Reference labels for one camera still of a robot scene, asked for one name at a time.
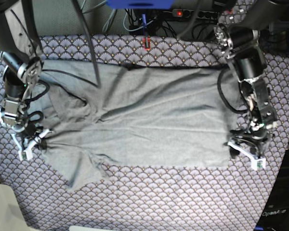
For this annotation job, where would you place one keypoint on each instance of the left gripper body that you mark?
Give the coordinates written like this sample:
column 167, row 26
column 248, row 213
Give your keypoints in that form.
column 252, row 140

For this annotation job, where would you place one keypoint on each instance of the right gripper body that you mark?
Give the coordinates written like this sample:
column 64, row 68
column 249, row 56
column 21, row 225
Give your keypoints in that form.
column 28, row 130

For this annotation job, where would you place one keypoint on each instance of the light grey T-shirt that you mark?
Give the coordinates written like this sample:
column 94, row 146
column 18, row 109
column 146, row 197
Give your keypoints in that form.
column 138, row 116

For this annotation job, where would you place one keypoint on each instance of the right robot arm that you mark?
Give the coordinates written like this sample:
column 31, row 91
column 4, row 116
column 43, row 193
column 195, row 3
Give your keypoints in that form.
column 21, row 51

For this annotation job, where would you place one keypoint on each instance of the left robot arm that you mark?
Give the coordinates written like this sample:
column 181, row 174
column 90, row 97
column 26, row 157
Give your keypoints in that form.
column 240, row 46

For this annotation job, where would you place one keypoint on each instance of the fan-patterned purple table cloth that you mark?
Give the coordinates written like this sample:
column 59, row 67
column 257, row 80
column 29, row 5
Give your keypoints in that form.
column 153, row 198

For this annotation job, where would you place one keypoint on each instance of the black OpenArm box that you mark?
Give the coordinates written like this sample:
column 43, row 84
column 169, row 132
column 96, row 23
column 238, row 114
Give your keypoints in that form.
column 275, row 216

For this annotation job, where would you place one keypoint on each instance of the red table clamp centre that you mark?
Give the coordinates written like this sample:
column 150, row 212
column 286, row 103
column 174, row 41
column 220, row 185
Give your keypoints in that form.
column 147, row 43

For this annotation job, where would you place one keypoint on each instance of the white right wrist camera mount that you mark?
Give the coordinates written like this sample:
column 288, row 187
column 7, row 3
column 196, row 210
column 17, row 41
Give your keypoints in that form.
column 26, row 146

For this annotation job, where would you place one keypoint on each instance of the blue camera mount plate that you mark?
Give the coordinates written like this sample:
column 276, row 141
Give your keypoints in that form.
column 139, row 4

